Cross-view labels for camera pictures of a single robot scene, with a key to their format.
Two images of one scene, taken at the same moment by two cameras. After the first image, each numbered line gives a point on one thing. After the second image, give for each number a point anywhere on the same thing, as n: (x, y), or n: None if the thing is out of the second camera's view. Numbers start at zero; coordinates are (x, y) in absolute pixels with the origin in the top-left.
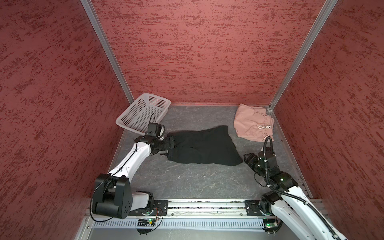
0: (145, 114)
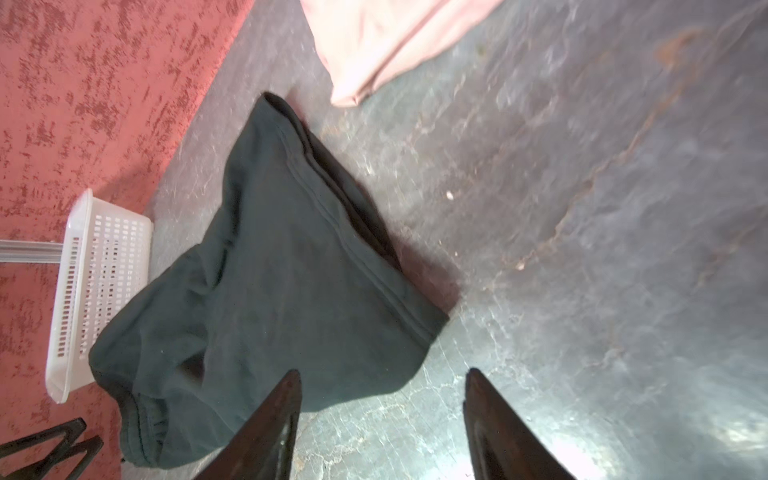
0: (105, 260)
